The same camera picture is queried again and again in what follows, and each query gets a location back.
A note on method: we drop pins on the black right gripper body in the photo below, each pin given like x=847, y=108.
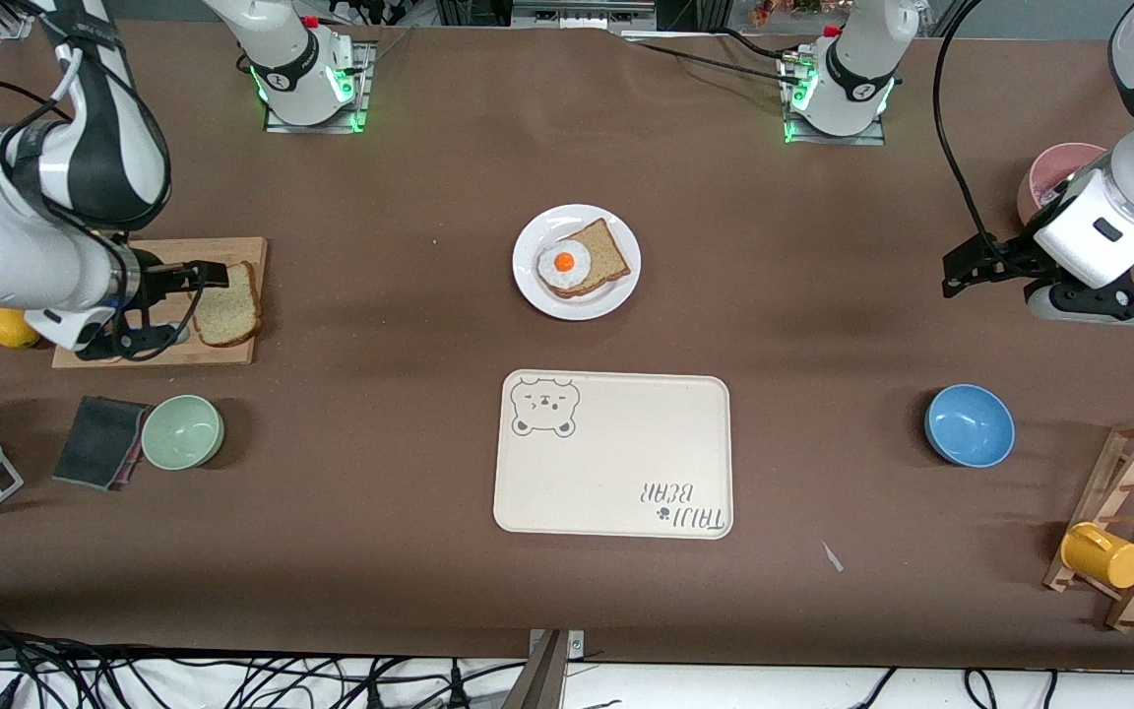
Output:
x=146, y=280

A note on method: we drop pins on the bread slice sandwich lid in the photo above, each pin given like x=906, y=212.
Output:
x=227, y=315

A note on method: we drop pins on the white round plate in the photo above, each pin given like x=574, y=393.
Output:
x=577, y=307

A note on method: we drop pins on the wooden cutting board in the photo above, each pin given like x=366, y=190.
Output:
x=218, y=356

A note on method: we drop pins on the pink bowl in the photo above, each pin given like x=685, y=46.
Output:
x=1054, y=167

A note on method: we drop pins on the yellow lemon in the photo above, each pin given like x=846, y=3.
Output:
x=11, y=328

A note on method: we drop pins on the pale green bowl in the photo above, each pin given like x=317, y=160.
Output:
x=181, y=431

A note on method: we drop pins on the blue bowl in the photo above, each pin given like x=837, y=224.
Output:
x=971, y=425

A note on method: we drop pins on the dark grey folded cloth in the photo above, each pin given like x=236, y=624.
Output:
x=94, y=438

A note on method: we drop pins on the pink folded cloth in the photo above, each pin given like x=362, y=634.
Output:
x=127, y=478

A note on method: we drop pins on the wooden mug rack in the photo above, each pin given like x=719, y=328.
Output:
x=1133, y=463

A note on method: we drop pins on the yellow plastic mug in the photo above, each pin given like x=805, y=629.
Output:
x=1108, y=559

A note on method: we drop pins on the small grey paper scrap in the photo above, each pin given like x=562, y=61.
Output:
x=832, y=557

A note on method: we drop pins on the fried egg toy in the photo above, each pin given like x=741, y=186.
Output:
x=564, y=262

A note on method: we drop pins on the bread slice under egg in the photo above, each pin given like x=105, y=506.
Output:
x=606, y=256

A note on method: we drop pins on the cream tray with bear print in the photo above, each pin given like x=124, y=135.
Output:
x=616, y=443

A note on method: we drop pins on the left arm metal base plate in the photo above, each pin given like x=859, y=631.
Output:
x=833, y=139

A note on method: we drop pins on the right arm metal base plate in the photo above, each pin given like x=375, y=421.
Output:
x=366, y=94

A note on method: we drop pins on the aluminium extrusion frame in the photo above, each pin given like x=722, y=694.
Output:
x=577, y=12

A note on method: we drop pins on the metal bracket at table edge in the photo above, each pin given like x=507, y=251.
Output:
x=552, y=679

